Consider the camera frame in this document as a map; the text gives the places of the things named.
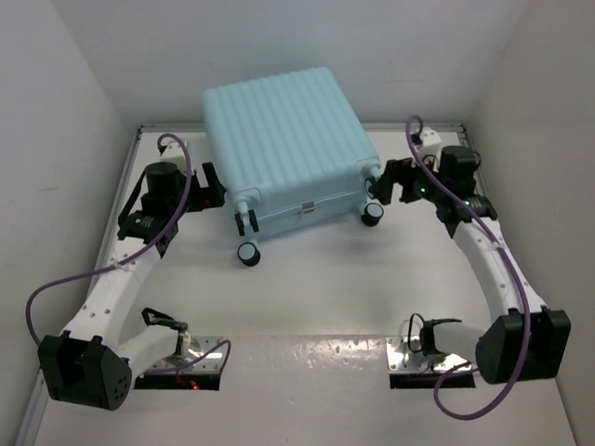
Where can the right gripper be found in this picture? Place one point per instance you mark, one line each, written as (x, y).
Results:
(383, 189)

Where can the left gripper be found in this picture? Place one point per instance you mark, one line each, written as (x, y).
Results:
(211, 196)

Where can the light blue suitcase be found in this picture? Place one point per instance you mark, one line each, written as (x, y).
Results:
(283, 148)

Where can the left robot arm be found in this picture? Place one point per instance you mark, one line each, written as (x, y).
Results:
(87, 363)

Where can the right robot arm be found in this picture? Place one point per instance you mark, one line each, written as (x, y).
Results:
(526, 339)

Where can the lid upper wheel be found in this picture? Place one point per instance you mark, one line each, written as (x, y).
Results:
(373, 188)

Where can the rear left suitcase wheel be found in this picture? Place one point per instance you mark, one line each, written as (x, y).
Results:
(372, 214)

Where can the suitcase wheel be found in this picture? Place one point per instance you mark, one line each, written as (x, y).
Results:
(372, 214)
(248, 254)

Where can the front left suitcase wheel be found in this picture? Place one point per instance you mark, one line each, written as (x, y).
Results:
(248, 254)

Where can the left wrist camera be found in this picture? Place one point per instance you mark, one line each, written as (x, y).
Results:
(173, 153)

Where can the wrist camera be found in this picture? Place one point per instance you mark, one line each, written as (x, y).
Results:
(427, 140)
(173, 153)

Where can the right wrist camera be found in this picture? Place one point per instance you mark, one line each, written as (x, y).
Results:
(427, 140)

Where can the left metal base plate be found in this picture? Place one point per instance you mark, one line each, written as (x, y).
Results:
(199, 355)

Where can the metal base plate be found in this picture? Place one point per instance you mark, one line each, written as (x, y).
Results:
(199, 355)
(402, 360)

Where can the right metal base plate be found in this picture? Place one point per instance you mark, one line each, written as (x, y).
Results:
(402, 360)

